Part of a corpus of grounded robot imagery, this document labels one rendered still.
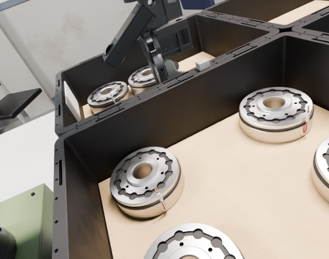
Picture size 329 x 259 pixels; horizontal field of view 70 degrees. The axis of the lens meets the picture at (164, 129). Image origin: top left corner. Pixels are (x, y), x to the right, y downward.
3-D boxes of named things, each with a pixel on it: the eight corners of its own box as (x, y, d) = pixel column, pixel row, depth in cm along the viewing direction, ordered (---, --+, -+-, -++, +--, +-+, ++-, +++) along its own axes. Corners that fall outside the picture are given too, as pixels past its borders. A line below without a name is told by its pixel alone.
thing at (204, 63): (200, 71, 36) (199, 64, 35) (196, 69, 37) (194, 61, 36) (211, 67, 36) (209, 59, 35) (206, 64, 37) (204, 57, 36)
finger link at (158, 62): (172, 87, 42) (155, 38, 38) (164, 90, 42) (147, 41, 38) (166, 81, 47) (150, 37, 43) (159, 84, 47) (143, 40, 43)
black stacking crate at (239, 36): (93, 187, 40) (57, 139, 34) (80, 112, 64) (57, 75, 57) (281, 91, 46) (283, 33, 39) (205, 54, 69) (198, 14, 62)
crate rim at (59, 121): (62, 149, 35) (53, 137, 33) (60, 81, 58) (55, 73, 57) (284, 43, 40) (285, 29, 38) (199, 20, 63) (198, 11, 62)
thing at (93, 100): (93, 112, 52) (92, 110, 51) (84, 96, 59) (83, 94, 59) (133, 91, 54) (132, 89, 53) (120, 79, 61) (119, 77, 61)
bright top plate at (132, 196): (125, 222, 28) (123, 220, 27) (103, 172, 36) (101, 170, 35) (193, 177, 30) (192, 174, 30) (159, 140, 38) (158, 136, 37)
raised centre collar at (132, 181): (134, 193, 30) (132, 191, 30) (122, 171, 34) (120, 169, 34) (166, 173, 31) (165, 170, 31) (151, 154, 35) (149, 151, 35)
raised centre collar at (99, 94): (100, 100, 54) (99, 98, 53) (95, 93, 58) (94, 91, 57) (119, 91, 55) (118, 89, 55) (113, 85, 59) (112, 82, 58)
